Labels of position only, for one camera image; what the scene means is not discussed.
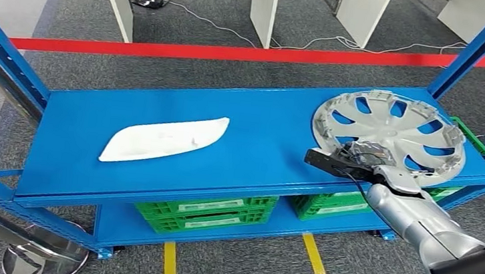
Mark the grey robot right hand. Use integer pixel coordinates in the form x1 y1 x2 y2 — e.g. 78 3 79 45
333 137 399 172

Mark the silver plastic wheel hubcap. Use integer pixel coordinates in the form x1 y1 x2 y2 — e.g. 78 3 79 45
307 84 472 192

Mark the blue metal shelf rack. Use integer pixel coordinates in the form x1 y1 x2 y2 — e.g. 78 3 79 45
0 0 485 274

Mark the white plastic car trim part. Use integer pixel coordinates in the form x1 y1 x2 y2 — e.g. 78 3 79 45
97 105 231 174

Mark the green folded plastic crate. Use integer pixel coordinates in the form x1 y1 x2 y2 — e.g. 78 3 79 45
289 184 371 220
133 182 280 233
144 200 274 245
423 114 485 207
298 199 372 228

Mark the black router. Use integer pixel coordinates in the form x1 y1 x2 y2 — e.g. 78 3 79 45
128 0 170 11

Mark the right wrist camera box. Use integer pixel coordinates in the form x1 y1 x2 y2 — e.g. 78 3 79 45
302 147 377 182

